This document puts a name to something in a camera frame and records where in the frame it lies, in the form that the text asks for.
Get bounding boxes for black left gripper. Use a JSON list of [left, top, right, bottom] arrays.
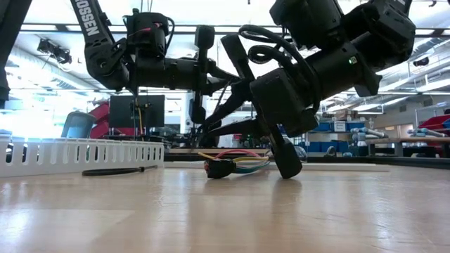
[[172, 25, 243, 124]]

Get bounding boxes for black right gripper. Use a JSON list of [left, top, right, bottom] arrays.
[[203, 34, 319, 179]]

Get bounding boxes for multicoloured wire bundle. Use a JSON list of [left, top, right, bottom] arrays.
[[196, 149, 271, 180]]

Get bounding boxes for white duct cover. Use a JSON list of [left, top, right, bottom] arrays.
[[163, 160, 390, 173]]

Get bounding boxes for black zip tie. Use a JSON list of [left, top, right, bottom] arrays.
[[81, 164, 158, 177]]

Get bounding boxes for white slotted cable duct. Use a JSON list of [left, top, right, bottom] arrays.
[[0, 136, 165, 179]]

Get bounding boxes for blue storage bins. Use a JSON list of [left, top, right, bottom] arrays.
[[277, 121, 366, 153]]

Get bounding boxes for background wooden table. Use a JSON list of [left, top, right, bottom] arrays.
[[168, 147, 271, 155]]

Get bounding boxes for black monitor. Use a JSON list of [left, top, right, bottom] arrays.
[[108, 94, 166, 129]]

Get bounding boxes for red storage bins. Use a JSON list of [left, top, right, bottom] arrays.
[[418, 114, 450, 131], [89, 101, 110, 140]]

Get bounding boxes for grey office chair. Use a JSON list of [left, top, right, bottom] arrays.
[[61, 110, 96, 140]]

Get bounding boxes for black ceiling device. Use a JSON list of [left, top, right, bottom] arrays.
[[37, 37, 73, 66]]

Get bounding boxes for wooden workbench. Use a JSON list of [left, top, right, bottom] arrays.
[[365, 136, 450, 157]]

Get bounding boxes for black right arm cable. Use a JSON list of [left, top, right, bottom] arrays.
[[238, 24, 319, 106]]

